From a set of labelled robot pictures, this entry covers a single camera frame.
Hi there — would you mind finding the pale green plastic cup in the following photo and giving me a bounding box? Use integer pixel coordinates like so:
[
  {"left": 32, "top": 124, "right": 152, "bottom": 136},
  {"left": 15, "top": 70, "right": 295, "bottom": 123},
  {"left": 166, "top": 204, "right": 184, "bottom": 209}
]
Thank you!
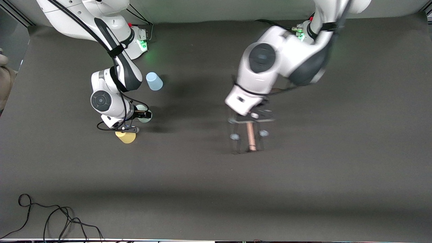
[{"left": 135, "top": 104, "right": 153, "bottom": 123}]

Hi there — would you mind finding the black arm base cable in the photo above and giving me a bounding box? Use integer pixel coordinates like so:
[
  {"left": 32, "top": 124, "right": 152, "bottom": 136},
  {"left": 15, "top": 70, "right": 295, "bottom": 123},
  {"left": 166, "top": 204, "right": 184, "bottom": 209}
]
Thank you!
[
  {"left": 255, "top": 19, "right": 301, "bottom": 34},
  {"left": 127, "top": 4, "right": 154, "bottom": 43}
]

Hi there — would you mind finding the dark grey table mat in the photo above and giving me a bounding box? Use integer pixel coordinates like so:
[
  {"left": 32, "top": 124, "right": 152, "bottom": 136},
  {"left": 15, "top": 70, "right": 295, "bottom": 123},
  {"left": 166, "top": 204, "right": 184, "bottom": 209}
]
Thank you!
[{"left": 0, "top": 12, "right": 432, "bottom": 242}]

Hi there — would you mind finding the black wire cup holder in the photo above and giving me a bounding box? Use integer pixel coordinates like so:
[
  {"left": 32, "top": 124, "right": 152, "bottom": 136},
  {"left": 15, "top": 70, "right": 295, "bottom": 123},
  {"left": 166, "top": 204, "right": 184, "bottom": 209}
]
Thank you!
[{"left": 228, "top": 116, "right": 270, "bottom": 155}]

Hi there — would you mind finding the yellow plastic cup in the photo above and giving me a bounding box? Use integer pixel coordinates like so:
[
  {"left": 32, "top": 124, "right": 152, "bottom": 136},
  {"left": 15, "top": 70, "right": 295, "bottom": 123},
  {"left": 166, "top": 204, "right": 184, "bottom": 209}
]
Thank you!
[{"left": 115, "top": 132, "right": 136, "bottom": 144}]

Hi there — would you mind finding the loose black cable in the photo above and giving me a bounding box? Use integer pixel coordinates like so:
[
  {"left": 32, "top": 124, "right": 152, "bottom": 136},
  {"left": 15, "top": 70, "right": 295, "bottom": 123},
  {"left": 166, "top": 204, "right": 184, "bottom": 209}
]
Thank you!
[{"left": 0, "top": 194, "right": 104, "bottom": 242}]

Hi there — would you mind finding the light blue plastic cup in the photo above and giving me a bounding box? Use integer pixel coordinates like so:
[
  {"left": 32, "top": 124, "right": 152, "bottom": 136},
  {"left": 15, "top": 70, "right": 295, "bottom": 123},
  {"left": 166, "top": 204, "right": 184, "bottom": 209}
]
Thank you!
[{"left": 146, "top": 72, "right": 163, "bottom": 91}]

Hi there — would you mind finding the black left arm base cable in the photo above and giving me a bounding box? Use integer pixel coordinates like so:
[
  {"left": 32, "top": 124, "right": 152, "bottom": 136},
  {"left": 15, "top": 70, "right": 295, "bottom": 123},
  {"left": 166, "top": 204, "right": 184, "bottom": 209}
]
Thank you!
[{"left": 255, "top": 19, "right": 301, "bottom": 34}]

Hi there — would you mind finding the black right arm base cable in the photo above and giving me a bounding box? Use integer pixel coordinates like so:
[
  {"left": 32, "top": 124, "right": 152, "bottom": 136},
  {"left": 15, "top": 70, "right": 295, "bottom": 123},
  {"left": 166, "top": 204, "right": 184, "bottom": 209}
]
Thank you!
[{"left": 127, "top": 4, "right": 154, "bottom": 43}]

